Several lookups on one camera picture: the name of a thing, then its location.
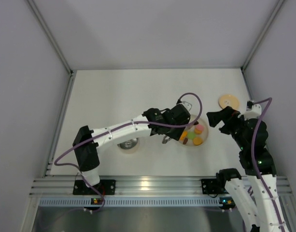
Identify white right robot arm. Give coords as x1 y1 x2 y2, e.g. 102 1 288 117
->
207 104 289 232

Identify beige round plate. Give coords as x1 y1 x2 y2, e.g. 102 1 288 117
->
178 117 209 148

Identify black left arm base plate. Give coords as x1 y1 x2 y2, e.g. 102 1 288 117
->
72 179 116 195

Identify right aluminium frame post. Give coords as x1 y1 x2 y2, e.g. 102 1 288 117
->
240 0 287 73

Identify aluminium front rail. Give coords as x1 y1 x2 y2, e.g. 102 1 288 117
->
28 175 293 198

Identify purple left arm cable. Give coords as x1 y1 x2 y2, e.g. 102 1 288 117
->
53 93 203 213

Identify yellow round biscuit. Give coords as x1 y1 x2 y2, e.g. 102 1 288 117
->
193 137 203 146

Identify metal serving tongs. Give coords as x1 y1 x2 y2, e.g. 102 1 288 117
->
162 135 172 144

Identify orange fish-shaped cookie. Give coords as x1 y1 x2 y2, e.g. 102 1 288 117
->
179 131 188 141

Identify green round cookie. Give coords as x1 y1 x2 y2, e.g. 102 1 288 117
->
187 131 196 140

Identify left aluminium frame post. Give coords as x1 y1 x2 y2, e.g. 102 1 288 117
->
24 0 74 74

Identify beige lunch box lid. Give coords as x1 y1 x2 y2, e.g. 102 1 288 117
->
218 94 240 110

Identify aluminium frame post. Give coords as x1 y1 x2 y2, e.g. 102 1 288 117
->
24 0 74 74
240 0 287 73

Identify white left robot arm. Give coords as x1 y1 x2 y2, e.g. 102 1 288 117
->
73 101 192 188

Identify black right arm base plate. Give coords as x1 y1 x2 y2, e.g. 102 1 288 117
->
200 178 227 196

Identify pink round cookie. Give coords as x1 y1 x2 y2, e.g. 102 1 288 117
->
194 124 205 134

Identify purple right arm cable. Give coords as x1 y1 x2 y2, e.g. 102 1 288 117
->
251 97 283 232

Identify steel-lined beige lunch box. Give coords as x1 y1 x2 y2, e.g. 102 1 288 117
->
117 138 140 154

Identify slotted grey cable duct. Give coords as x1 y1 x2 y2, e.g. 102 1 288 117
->
39 197 225 207

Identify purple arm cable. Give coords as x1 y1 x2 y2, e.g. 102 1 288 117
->
251 97 283 232
53 93 203 213

